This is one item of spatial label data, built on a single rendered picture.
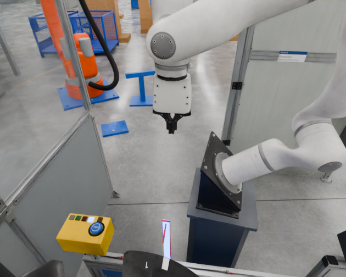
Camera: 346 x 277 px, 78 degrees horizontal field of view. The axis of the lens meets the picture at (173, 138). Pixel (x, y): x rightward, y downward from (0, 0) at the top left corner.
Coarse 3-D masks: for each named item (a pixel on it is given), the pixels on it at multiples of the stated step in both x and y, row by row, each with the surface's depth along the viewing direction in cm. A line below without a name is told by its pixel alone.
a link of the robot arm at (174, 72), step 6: (156, 66) 49; (162, 66) 48; (180, 66) 48; (186, 66) 49; (156, 72) 50; (162, 72) 49; (168, 72) 48; (174, 72) 48; (180, 72) 49; (186, 72) 50
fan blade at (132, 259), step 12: (132, 252) 57; (144, 252) 58; (132, 264) 55; (156, 264) 56; (180, 264) 59; (132, 276) 53; (144, 276) 53; (156, 276) 54; (168, 276) 55; (180, 276) 56; (192, 276) 57
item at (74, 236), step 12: (96, 216) 79; (72, 228) 75; (84, 228) 75; (108, 228) 76; (60, 240) 72; (72, 240) 72; (84, 240) 71; (96, 240) 71; (108, 240) 77; (84, 252) 76; (96, 252) 75
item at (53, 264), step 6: (42, 264) 33; (48, 264) 33; (54, 264) 33; (60, 264) 34; (30, 270) 32; (36, 270) 32; (42, 270) 32; (48, 270) 33; (54, 270) 33; (60, 270) 33; (24, 276) 31; (30, 276) 31; (36, 276) 32; (42, 276) 32; (48, 276) 32; (54, 276) 33; (60, 276) 33
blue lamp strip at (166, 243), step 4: (164, 224) 64; (168, 224) 64; (164, 228) 66; (168, 228) 66; (168, 232) 67; (168, 236) 68; (164, 240) 70; (168, 240) 70; (164, 244) 72; (168, 244) 71; (164, 248) 74; (168, 248) 73; (164, 252) 75; (168, 252) 75; (164, 256) 77; (168, 256) 77
